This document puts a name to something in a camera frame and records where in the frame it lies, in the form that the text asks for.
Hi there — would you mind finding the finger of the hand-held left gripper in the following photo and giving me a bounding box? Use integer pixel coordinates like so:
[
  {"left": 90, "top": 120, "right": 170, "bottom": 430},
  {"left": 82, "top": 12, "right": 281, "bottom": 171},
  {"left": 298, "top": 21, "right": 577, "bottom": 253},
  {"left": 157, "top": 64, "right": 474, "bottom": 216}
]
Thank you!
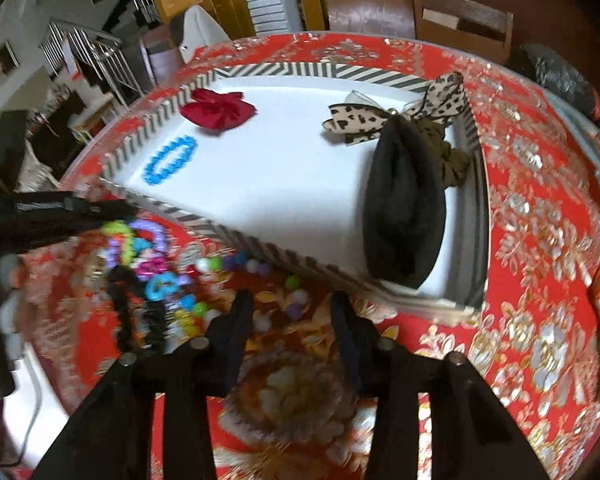
[
  {"left": 14, "top": 191, "right": 137, "bottom": 217},
  {"left": 0, "top": 212, "right": 112, "bottom": 262}
]

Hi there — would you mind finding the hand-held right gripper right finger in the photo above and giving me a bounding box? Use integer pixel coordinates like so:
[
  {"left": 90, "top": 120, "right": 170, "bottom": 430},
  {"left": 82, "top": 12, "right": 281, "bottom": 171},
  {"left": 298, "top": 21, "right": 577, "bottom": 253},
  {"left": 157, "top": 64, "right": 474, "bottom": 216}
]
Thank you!
[{"left": 330, "top": 291, "right": 551, "bottom": 480}]

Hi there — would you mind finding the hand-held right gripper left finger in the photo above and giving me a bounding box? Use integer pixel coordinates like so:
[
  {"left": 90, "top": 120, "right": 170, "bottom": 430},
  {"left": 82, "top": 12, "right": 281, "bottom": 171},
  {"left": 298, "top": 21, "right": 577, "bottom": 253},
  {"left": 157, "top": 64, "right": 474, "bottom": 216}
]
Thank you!
[{"left": 30, "top": 290, "right": 256, "bottom": 480}]

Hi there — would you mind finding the fluffy brown scrunchie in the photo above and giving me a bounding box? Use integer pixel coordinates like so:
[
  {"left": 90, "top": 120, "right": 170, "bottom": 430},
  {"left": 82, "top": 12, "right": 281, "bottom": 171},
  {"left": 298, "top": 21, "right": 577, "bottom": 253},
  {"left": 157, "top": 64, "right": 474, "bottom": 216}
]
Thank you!
[{"left": 222, "top": 349, "right": 362, "bottom": 447}]

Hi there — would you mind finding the blue scrunchie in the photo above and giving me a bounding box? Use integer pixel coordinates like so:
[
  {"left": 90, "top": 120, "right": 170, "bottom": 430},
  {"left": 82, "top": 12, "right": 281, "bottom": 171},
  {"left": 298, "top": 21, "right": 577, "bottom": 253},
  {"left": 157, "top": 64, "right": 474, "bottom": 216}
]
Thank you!
[{"left": 142, "top": 135, "right": 199, "bottom": 186}]

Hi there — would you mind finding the pile of colourful hair ties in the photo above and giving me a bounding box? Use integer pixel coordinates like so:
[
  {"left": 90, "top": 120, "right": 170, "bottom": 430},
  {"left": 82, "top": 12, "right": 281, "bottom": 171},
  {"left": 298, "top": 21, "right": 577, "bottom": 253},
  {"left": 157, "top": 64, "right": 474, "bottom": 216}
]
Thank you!
[{"left": 100, "top": 217, "right": 217, "bottom": 341}]

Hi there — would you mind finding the black knit cloth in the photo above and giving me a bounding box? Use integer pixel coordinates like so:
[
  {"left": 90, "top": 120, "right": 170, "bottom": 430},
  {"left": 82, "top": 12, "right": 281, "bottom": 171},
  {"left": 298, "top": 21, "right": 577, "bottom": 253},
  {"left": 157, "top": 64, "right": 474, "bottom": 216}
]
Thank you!
[{"left": 362, "top": 120, "right": 449, "bottom": 291}]

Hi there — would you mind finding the red fabric bow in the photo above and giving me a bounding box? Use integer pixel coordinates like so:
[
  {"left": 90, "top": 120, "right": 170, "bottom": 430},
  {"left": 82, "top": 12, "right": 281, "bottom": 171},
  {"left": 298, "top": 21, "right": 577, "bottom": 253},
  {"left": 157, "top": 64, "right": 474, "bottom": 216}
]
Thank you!
[{"left": 180, "top": 88, "right": 257, "bottom": 136}]

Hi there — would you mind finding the striped cardboard box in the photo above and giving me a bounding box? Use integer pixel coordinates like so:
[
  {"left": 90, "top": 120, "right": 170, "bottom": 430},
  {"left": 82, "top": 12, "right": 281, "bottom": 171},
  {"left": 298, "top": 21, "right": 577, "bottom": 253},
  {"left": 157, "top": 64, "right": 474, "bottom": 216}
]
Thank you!
[{"left": 100, "top": 62, "right": 491, "bottom": 322}]

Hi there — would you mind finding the olive green scrunchie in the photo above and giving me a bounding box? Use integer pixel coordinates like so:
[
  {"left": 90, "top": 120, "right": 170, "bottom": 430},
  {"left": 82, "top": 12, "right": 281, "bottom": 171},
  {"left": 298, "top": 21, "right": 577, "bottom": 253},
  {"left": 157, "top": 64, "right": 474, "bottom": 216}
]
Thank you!
[{"left": 415, "top": 120, "right": 473, "bottom": 189}]

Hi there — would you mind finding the leopard print bow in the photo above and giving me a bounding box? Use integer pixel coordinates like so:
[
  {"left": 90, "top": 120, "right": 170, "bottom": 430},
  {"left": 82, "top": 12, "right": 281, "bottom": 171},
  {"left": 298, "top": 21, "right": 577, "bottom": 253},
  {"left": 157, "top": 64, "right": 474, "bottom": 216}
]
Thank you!
[{"left": 322, "top": 72, "right": 466, "bottom": 147}]

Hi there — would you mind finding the black sideboard cabinet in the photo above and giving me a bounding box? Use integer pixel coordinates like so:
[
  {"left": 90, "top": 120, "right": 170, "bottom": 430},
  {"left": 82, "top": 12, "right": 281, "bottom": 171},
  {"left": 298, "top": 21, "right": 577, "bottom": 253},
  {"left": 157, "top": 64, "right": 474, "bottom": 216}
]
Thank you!
[{"left": 29, "top": 89, "right": 89, "bottom": 167}]

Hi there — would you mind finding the small white desk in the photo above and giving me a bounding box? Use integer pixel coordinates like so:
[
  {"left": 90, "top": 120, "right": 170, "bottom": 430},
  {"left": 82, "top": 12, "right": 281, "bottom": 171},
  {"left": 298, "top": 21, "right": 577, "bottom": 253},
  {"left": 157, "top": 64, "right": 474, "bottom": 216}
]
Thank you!
[{"left": 67, "top": 92, "right": 117, "bottom": 137}]

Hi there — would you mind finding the metal stair railing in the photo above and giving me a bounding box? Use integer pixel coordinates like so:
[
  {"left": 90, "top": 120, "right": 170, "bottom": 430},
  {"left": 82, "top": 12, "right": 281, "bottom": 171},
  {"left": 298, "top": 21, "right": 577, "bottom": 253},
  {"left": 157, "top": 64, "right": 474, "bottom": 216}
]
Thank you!
[{"left": 40, "top": 20, "right": 144, "bottom": 107}]

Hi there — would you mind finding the dark wooden chair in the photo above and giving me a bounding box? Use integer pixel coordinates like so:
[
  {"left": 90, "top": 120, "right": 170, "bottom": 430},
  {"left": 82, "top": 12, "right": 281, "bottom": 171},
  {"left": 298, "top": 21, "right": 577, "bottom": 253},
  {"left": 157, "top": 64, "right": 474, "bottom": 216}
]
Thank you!
[{"left": 139, "top": 27, "right": 187, "bottom": 87}]

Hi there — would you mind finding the red floral tablecloth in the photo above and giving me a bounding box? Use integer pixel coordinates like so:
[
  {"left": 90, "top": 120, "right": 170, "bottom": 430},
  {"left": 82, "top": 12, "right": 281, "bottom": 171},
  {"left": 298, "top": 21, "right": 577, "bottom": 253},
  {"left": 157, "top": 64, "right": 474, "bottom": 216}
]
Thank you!
[{"left": 27, "top": 32, "right": 600, "bottom": 480}]

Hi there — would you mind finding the black plastic bag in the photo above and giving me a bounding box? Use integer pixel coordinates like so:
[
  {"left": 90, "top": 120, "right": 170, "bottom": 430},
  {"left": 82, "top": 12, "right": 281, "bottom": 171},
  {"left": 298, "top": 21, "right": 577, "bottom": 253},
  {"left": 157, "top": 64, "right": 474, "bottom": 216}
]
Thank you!
[{"left": 510, "top": 42, "right": 600, "bottom": 122}]

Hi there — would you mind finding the slatted wooden chair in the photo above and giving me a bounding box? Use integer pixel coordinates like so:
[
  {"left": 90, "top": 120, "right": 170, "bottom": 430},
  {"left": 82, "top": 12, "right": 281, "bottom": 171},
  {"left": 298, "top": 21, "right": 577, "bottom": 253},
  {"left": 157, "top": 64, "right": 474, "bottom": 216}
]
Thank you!
[{"left": 410, "top": 0, "right": 514, "bottom": 64}]

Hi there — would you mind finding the dark round table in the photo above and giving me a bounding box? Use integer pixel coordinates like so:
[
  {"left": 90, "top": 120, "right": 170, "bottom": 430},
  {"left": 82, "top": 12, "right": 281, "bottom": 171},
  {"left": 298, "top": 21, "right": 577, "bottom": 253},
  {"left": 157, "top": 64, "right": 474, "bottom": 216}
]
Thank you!
[{"left": 467, "top": 0, "right": 600, "bottom": 88}]

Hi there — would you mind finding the string of pastel pompoms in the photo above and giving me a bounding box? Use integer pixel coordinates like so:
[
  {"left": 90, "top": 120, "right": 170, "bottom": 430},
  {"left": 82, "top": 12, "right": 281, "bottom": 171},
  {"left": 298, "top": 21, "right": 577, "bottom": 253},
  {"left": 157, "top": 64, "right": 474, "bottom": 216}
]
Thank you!
[{"left": 195, "top": 254, "right": 317, "bottom": 322}]

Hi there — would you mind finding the black spiral hair tie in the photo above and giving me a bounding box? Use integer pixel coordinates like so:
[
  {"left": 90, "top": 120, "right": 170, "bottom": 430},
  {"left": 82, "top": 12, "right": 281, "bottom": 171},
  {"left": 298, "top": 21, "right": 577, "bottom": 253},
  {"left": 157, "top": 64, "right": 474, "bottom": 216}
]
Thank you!
[{"left": 107, "top": 265, "right": 167, "bottom": 357}]

